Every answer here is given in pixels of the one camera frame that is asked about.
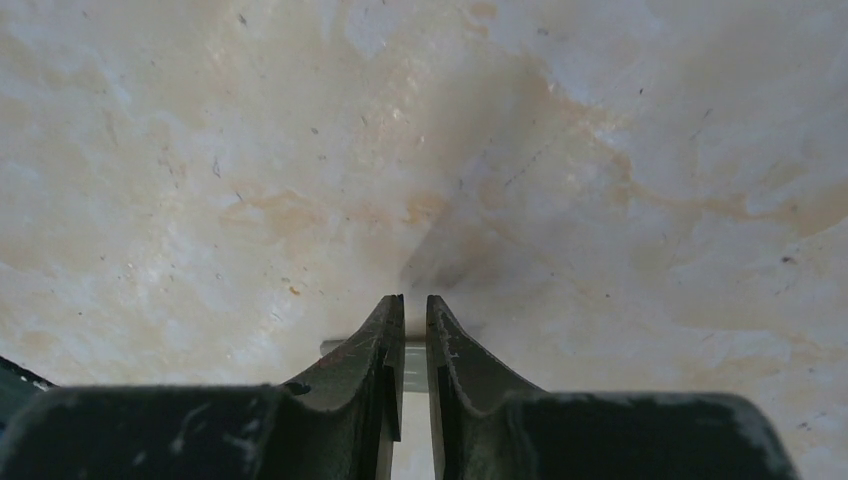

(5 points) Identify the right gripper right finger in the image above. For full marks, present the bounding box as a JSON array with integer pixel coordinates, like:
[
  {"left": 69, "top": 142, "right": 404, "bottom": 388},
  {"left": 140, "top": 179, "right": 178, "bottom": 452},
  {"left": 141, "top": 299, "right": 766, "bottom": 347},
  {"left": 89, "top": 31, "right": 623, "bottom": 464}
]
[{"left": 426, "top": 295, "right": 798, "bottom": 479}]

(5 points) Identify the grey battery cover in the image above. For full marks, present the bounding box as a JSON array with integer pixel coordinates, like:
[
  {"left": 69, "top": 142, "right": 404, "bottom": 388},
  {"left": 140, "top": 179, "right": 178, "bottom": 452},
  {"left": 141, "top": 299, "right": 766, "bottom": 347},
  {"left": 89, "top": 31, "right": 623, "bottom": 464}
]
[{"left": 320, "top": 339, "right": 429, "bottom": 394}]

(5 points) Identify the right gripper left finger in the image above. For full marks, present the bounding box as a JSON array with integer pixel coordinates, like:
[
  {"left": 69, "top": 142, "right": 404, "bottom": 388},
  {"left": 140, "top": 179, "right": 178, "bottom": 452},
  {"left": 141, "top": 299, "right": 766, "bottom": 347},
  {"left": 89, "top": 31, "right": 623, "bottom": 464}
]
[{"left": 1, "top": 295, "right": 405, "bottom": 479}]

